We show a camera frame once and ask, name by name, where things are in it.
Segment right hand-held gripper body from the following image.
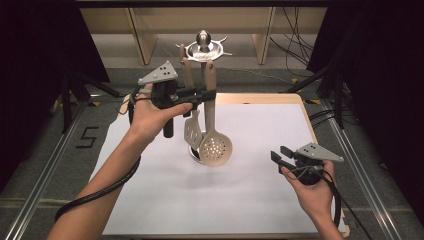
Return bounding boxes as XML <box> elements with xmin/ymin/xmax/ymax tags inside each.
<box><xmin>292</xmin><ymin>142</ymin><xmax>345</xmax><ymax>187</ymax></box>

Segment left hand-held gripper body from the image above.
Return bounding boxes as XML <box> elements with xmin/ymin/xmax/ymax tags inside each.
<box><xmin>137</xmin><ymin>60</ymin><xmax>188</xmax><ymax>139</ymax></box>

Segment beige slotted spatula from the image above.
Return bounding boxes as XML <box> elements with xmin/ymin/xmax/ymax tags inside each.
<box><xmin>181</xmin><ymin>57</ymin><xmax>205</xmax><ymax>154</ymax></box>

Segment steel utensil rack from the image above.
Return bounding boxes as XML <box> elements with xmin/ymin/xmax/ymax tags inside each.
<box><xmin>175</xmin><ymin>29</ymin><xmax>234</xmax><ymax>165</ymax></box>

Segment beige perforated skimmer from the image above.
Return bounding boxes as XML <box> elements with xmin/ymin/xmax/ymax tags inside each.
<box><xmin>198</xmin><ymin>59</ymin><xmax>234</xmax><ymax>168</ymax></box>

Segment person's left hand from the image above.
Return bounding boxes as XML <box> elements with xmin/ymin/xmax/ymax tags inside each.
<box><xmin>127</xmin><ymin>83</ymin><xmax>194</xmax><ymax>144</ymax></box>

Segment person's right hand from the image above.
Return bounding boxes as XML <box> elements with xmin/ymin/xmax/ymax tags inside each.
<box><xmin>281</xmin><ymin>159</ymin><xmax>336</xmax><ymax>222</ymax></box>

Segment white paper sheet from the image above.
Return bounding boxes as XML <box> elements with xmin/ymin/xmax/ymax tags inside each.
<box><xmin>89</xmin><ymin>103</ymin><xmax>348</xmax><ymax>236</ymax></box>

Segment black tripod stand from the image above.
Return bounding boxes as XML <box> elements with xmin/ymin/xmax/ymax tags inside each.
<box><xmin>282</xmin><ymin>65</ymin><xmax>347</xmax><ymax>130</ymax></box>
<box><xmin>59</xmin><ymin>70</ymin><xmax>125</xmax><ymax>135</ymax></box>

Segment light wooden shelf unit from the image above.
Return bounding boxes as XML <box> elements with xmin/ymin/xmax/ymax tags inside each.
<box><xmin>79</xmin><ymin>7</ymin><xmax>328</xmax><ymax>66</ymax></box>

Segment black curtain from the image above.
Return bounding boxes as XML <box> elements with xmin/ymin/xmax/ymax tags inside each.
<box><xmin>305</xmin><ymin>5</ymin><xmax>424</xmax><ymax>223</ymax></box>
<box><xmin>0</xmin><ymin>5</ymin><xmax>112</xmax><ymax>193</ymax></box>

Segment black cables beside table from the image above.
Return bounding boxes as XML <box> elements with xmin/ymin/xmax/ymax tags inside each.
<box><xmin>308</xmin><ymin>107</ymin><xmax>360</xmax><ymax>130</ymax></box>

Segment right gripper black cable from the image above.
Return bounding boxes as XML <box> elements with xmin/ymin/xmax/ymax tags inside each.
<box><xmin>289</xmin><ymin>164</ymin><xmax>374</xmax><ymax>240</ymax></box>

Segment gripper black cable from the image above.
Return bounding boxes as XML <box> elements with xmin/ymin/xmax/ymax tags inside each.
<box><xmin>289</xmin><ymin>164</ymin><xmax>374</xmax><ymax>240</ymax></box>
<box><xmin>54</xmin><ymin>84</ymin><xmax>152</xmax><ymax>223</ymax></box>

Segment metal floor rail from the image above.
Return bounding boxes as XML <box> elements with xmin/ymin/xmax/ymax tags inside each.
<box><xmin>3</xmin><ymin>99</ymin><xmax>88</xmax><ymax>240</ymax></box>
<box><xmin>320</xmin><ymin>99</ymin><xmax>402</xmax><ymax>240</ymax></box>

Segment thin white floor cable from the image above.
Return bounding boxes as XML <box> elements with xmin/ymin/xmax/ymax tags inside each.
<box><xmin>218</xmin><ymin>65</ymin><xmax>292</xmax><ymax>85</ymax></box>

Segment bundle of black floor cables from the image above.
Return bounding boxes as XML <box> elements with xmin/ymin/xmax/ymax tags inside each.
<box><xmin>269</xmin><ymin>7</ymin><xmax>318</xmax><ymax>78</ymax></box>

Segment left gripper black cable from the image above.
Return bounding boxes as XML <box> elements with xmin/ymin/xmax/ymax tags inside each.
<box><xmin>54</xmin><ymin>84</ymin><xmax>152</xmax><ymax>223</ymax></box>

